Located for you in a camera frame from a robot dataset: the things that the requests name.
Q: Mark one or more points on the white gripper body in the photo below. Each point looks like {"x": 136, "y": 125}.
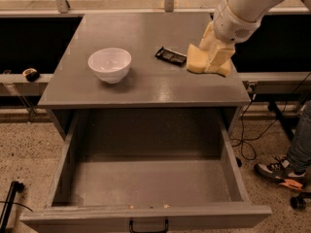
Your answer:
{"x": 232, "y": 25}

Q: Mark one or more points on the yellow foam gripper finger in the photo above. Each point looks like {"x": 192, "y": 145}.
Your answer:
{"x": 219, "y": 56}
{"x": 208, "y": 39}

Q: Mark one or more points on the yellow sponge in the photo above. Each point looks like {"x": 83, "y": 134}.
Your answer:
{"x": 198, "y": 62}

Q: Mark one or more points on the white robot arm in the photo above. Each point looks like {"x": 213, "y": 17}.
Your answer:
{"x": 254, "y": 10}

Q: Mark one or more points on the grey cabinet counter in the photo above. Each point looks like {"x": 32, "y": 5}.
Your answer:
{"x": 150, "y": 82}

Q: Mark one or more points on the open grey top drawer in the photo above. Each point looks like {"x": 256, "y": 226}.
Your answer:
{"x": 147, "y": 165}

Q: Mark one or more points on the black flat packet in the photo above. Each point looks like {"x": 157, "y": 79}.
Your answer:
{"x": 171, "y": 56}

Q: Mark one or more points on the white bowl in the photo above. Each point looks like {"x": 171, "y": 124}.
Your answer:
{"x": 110, "y": 65}

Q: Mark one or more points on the grey sneaker shoe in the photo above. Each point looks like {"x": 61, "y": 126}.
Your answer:
{"x": 282, "y": 173}

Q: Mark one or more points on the black caster wheel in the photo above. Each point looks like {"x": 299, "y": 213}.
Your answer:
{"x": 298, "y": 202}

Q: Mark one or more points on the small black round device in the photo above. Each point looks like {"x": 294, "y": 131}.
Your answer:
{"x": 31, "y": 74}

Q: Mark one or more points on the black stand at left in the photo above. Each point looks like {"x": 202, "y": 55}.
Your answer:
{"x": 15, "y": 187}

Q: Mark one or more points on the black drawer handle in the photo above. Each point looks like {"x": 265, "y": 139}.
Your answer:
{"x": 135, "y": 226}

